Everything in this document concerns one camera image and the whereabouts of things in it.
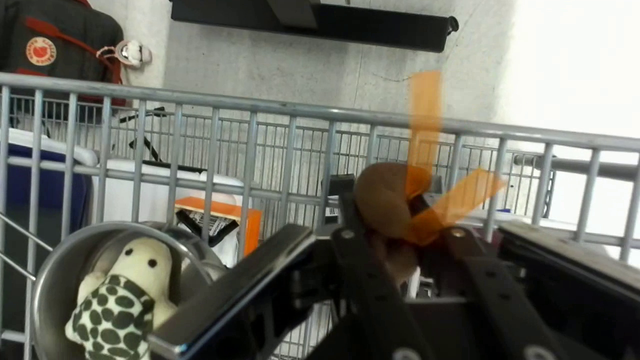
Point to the blue box white lid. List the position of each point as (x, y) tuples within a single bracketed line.
[(51, 186)]

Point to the steel bowl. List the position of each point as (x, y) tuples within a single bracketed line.
[(60, 287)]

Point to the white container orange edge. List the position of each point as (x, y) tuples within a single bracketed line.
[(127, 192)]

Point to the cream plush toy spotted cloth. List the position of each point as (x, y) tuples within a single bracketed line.
[(143, 261)]

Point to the black bag red logo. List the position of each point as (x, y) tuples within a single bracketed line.
[(67, 32)]

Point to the orange translucent strip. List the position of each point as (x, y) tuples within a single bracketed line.
[(426, 120)]

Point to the white tag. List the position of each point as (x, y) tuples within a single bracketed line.
[(130, 53)]

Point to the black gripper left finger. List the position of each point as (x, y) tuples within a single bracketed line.
[(361, 267)]

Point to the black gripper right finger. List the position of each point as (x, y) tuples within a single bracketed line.
[(493, 292)]

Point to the brown rounded object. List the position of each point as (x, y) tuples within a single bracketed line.
[(383, 196)]

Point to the black equipment case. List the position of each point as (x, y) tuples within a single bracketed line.
[(320, 20)]

